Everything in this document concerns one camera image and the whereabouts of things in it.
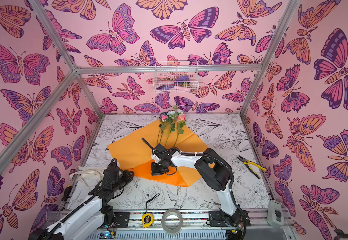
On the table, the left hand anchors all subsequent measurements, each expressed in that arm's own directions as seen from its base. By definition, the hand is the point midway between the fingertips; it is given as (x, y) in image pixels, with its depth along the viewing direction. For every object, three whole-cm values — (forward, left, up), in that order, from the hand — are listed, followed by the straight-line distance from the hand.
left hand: (135, 171), depth 87 cm
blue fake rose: (+45, -15, +2) cm, 47 cm away
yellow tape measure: (-24, -10, -1) cm, 26 cm away
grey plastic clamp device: (-23, -71, +2) cm, 75 cm away
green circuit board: (-30, +9, -6) cm, 32 cm away
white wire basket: (+50, -24, +30) cm, 63 cm away
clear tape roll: (-26, -19, -4) cm, 33 cm away
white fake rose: (+43, -20, +1) cm, 48 cm away
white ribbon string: (-3, +27, -3) cm, 27 cm away
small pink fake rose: (+35, -14, 0) cm, 38 cm away
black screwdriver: (-11, +39, -6) cm, 41 cm away
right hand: (-1, -9, -1) cm, 9 cm away
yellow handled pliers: (+6, -68, -3) cm, 69 cm away
